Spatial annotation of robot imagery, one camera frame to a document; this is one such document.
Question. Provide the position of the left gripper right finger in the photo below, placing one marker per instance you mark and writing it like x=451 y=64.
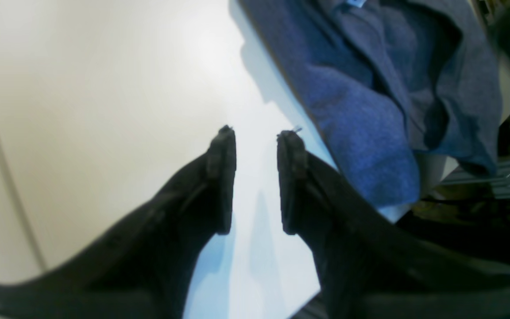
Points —
x=367 y=268

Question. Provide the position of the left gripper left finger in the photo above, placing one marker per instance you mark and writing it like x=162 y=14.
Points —
x=141 y=267

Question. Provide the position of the blue grey T-shirt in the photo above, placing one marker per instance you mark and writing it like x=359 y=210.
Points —
x=385 y=80

